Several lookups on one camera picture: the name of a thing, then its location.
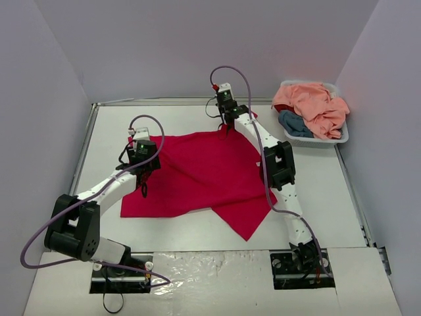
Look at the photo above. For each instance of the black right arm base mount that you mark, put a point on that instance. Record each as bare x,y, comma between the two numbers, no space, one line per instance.
287,276

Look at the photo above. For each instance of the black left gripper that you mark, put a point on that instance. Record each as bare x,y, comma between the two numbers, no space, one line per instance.
145,178

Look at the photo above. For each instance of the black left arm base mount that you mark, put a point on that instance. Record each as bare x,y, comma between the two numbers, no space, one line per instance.
111,280

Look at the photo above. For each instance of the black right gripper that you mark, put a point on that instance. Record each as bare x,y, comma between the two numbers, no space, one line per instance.
225,122

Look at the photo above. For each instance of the crimson red t shirt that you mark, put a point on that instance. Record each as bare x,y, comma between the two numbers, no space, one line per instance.
217,170

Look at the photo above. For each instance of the dark red t shirt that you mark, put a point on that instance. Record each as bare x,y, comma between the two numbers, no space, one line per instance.
282,107

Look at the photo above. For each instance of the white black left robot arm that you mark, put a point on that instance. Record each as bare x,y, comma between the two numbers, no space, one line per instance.
75,231

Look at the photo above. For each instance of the teal blue t shirt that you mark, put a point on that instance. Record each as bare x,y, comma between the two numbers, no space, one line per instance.
294,124

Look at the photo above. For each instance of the salmon pink t shirt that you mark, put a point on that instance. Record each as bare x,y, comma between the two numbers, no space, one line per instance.
323,114

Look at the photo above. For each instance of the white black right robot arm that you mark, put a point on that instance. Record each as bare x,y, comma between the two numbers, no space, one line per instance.
277,169

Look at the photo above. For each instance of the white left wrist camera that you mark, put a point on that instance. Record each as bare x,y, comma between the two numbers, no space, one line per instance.
137,134

